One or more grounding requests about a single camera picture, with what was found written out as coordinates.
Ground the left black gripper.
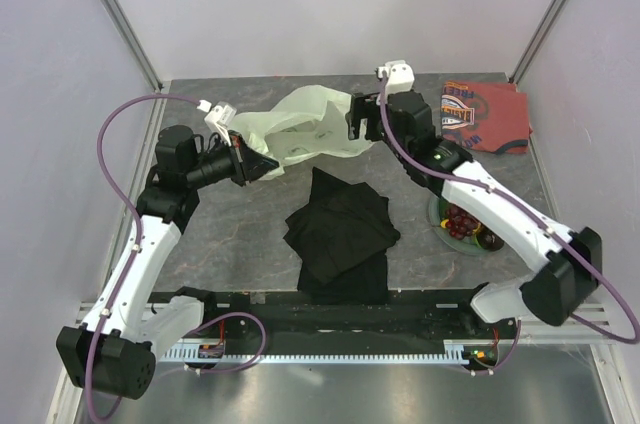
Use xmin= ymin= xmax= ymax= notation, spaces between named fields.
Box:
xmin=186 ymin=130 xmax=279 ymax=189

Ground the light green plastic bag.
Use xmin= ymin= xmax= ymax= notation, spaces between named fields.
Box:
xmin=230 ymin=85 xmax=372 ymax=181

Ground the red grape bunch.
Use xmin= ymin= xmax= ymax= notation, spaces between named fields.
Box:
xmin=440 ymin=204 xmax=481 ymax=240

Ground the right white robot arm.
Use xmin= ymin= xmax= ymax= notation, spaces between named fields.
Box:
xmin=346 ymin=90 xmax=602 ymax=338

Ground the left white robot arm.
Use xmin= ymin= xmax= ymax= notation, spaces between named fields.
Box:
xmin=56 ymin=125 xmax=279 ymax=399

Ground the black folded cloth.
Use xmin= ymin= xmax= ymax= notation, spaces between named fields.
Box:
xmin=284 ymin=167 xmax=401 ymax=305

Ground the grey-green round plate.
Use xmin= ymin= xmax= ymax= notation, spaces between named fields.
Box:
xmin=427 ymin=197 xmax=495 ymax=256

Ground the red printed t-shirt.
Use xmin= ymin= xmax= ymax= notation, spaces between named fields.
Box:
xmin=440 ymin=81 xmax=532 ymax=155

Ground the yellow pear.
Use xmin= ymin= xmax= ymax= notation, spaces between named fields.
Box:
xmin=440 ymin=216 xmax=482 ymax=239

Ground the dark purple fruit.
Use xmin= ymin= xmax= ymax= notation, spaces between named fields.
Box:
xmin=475 ymin=228 xmax=504 ymax=252

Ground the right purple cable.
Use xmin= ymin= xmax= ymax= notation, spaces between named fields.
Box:
xmin=377 ymin=74 xmax=640 ymax=345

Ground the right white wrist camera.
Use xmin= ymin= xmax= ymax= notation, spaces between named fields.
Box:
xmin=376 ymin=60 xmax=415 ymax=96

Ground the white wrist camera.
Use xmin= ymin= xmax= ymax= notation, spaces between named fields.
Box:
xmin=376 ymin=60 xmax=415 ymax=96
xmin=197 ymin=99 xmax=237 ymax=147

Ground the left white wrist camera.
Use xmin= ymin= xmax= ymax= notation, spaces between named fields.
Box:
xmin=197 ymin=99 xmax=237 ymax=147

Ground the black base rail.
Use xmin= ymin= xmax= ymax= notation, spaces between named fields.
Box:
xmin=149 ymin=288 xmax=521 ymax=345

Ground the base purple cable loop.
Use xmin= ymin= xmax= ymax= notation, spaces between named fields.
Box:
xmin=184 ymin=310 xmax=270 ymax=376

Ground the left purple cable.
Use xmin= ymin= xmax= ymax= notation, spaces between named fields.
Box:
xmin=83 ymin=94 xmax=211 ymax=421

